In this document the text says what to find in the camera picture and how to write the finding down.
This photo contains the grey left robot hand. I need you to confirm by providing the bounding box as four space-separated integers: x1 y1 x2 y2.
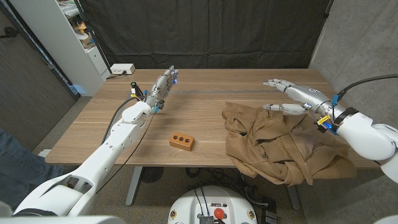
144 65 180 110

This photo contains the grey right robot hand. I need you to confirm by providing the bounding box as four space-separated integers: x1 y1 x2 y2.
262 78 338 121

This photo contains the brown jacket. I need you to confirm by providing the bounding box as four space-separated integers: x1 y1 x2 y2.
221 101 358 187

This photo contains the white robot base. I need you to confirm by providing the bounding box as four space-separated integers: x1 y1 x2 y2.
167 185 258 224

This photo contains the orange block with three holes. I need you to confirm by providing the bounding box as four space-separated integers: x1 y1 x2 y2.
169 131 196 152

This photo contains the white power strip box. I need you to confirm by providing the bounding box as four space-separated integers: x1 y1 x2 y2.
110 63 136 75

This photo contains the black backdrop curtain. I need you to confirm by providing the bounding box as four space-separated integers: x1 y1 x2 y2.
77 0 333 70

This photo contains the black backdrop stand pole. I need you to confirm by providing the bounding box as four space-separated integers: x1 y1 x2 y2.
74 0 113 74

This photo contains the round black fan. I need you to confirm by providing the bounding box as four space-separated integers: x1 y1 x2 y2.
139 167 165 184

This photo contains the cardboard box on shelf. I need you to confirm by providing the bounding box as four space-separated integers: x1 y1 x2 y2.
79 34 96 50

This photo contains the grey table leg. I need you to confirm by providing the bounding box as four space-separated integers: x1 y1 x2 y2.
285 185 301 211
125 166 143 207

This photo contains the white shelf cabinet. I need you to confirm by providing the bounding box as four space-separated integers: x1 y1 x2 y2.
9 0 111 97

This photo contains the black floor power adapter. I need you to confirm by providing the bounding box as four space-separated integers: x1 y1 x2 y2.
261 198 279 224

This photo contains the person's leg in jeans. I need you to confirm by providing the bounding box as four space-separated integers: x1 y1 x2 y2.
0 129 65 209

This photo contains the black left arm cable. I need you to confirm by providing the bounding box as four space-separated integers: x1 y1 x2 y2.
101 96 137 146

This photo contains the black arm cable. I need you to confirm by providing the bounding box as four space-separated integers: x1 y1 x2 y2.
101 96 137 146
337 73 398 97

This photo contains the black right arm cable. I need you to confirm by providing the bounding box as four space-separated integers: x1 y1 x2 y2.
337 73 398 97

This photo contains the black door handle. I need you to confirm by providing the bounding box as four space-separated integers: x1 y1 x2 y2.
0 26 19 39

